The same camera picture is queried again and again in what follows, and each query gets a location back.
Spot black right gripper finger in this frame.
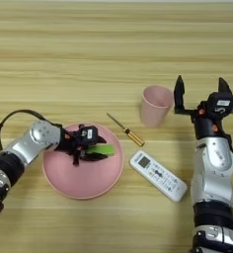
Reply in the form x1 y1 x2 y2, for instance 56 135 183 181
173 74 187 112
217 76 233 96

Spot screwdriver with golden handle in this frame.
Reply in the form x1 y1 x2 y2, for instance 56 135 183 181
105 112 146 148

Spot left black box white label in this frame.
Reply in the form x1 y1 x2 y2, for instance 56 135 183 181
76 125 100 146

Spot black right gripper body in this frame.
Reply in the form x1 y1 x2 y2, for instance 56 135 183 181
173 104 233 142

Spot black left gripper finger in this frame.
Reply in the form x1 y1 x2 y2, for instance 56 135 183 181
83 151 111 163
95 134 109 145

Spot green rectangular block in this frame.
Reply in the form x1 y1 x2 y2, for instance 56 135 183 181
84 143 117 158

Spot pink plastic cup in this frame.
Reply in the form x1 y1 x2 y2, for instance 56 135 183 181
140 84 176 129

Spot pink round plate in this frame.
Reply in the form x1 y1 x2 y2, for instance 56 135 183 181
41 122 125 201

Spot right black box white label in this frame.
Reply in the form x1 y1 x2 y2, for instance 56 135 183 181
206 91 233 121

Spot black box white label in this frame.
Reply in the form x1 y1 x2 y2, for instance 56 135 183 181
76 125 100 146
206 91 233 121

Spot white remote control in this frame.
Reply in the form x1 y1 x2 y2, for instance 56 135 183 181
128 149 189 204

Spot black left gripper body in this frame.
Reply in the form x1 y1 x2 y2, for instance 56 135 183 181
54 126 90 167

